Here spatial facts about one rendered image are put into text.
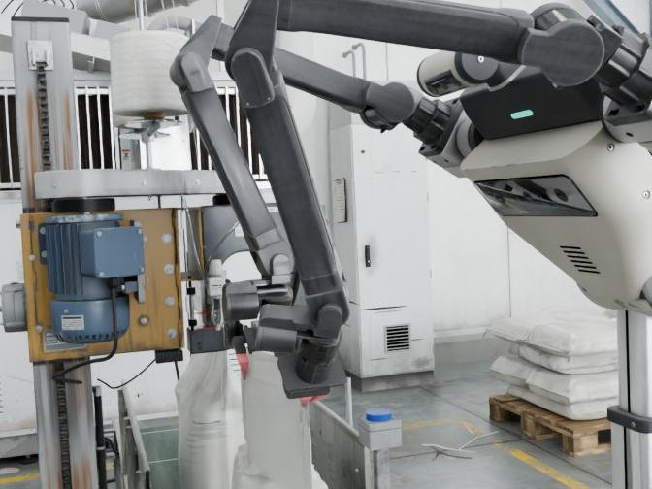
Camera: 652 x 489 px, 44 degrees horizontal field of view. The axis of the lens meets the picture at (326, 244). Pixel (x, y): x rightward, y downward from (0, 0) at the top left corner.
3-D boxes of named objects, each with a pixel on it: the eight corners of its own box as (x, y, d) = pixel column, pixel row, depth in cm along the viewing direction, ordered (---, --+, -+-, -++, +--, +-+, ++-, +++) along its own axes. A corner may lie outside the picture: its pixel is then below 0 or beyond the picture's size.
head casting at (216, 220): (311, 318, 186) (306, 190, 185) (207, 328, 179) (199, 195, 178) (280, 305, 215) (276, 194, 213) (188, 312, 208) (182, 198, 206)
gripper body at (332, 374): (276, 362, 129) (281, 335, 124) (336, 355, 132) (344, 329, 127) (284, 397, 125) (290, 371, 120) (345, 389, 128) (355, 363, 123)
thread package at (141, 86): (201, 113, 157) (196, 24, 157) (114, 114, 153) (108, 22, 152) (189, 122, 173) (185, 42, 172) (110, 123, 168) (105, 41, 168)
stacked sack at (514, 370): (625, 379, 458) (624, 354, 458) (527, 393, 435) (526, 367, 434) (577, 366, 498) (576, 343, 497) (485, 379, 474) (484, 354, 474)
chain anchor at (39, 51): (52, 68, 171) (51, 38, 170) (28, 68, 169) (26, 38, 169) (53, 70, 173) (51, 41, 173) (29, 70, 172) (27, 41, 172)
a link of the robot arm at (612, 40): (634, 46, 96) (619, 33, 101) (570, 0, 93) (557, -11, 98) (583, 108, 100) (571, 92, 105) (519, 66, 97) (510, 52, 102)
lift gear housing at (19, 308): (27, 334, 172) (24, 282, 172) (0, 336, 170) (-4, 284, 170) (30, 327, 182) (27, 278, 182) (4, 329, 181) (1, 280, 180)
